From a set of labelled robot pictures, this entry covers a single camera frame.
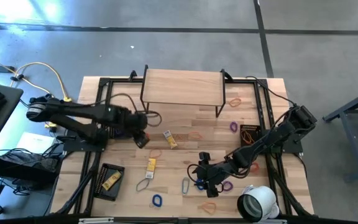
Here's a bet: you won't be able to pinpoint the white cylinder with dark lens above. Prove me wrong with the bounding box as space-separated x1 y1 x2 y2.
236 184 281 223

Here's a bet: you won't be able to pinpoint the wooden shelf riser black legs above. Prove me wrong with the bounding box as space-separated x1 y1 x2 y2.
139 64 227 118

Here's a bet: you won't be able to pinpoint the black side table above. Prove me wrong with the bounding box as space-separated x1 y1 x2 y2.
0 81 58 214

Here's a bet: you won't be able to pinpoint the yellow power cable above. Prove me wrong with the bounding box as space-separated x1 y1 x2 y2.
0 52 74 130

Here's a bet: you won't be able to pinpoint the silver metal bracket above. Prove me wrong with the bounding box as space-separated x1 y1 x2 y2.
78 217 114 224

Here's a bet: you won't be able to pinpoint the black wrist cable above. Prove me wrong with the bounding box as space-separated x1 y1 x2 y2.
186 163 200 185
96 92 163 128

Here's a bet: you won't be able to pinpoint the grey-blue metal table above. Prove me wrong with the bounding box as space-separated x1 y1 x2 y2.
323 85 358 183

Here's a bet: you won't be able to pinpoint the grey rubber band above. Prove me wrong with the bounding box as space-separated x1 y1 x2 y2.
135 177 151 193

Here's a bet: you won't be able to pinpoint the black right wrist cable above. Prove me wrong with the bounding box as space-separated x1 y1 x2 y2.
186 163 200 185

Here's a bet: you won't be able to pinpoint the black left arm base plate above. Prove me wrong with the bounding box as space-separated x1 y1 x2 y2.
56 135 108 153

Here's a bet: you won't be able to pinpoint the thin black cable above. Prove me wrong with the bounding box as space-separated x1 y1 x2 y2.
246 75 298 108

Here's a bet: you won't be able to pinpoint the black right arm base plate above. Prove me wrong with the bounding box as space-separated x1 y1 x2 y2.
261 136 304 155

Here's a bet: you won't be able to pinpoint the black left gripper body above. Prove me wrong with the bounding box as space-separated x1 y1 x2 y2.
126 111 149 133

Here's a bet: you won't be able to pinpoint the dark grey bag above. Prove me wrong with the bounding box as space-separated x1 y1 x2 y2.
0 151 58 172

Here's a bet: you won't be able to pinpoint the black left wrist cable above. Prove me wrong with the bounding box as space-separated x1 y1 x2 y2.
96 92 163 128

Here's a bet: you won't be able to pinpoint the white flat box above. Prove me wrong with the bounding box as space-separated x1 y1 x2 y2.
16 132 57 155

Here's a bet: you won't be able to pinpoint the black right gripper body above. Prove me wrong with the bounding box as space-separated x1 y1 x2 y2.
196 161 232 189

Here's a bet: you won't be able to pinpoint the black metal table frame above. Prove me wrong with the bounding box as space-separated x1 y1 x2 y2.
53 70 315 220

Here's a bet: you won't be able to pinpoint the black mesh flat tray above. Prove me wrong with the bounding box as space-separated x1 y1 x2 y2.
93 163 126 202

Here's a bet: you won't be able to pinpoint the yellow staple box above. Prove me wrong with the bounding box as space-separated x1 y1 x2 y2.
101 170 122 192
162 129 178 149
144 157 157 180

